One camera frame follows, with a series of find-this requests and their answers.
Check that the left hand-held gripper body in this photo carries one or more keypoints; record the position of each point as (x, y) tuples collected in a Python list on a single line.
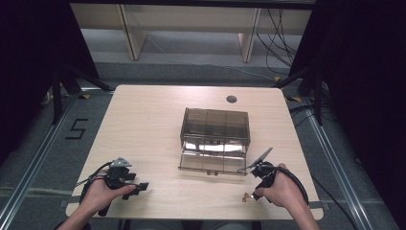
[(117, 174)]

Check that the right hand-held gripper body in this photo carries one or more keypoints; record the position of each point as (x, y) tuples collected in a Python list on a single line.
[(263, 169)]

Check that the transparent brown drawer box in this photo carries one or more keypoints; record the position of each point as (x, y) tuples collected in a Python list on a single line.
[(214, 140)]

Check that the person's right hand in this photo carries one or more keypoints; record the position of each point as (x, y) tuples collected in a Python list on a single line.
[(282, 188)]

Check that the person's left hand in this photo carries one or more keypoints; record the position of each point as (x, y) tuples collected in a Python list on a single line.
[(102, 196)]

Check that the yellow black tape marker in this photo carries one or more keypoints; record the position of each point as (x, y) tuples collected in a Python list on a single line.
[(277, 78), (84, 96)]

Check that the black metal stand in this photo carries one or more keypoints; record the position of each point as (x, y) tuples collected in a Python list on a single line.
[(311, 92), (68, 84)]

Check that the dark curtain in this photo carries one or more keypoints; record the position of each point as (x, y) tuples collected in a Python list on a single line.
[(35, 64), (367, 96)]

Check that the light wooden shelf unit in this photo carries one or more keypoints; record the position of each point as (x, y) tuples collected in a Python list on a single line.
[(191, 22)]

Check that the aluminium floor rail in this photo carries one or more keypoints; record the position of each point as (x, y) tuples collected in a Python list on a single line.
[(35, 159), (338, 166)]

